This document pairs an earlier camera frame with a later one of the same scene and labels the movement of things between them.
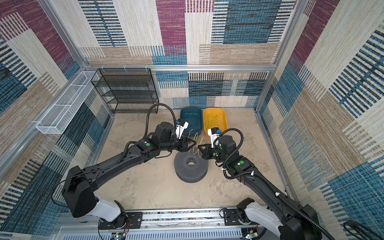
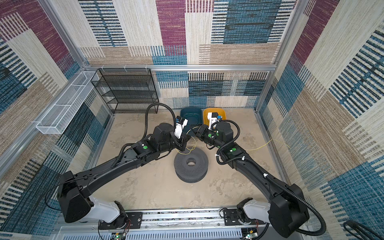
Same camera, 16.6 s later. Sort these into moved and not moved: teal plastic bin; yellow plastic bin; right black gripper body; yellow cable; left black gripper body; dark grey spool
Moved: yellow cable; right black gripper body
Not moved: left black gripper body; yellow plastic bin; dark grey spool; teal plastic bin
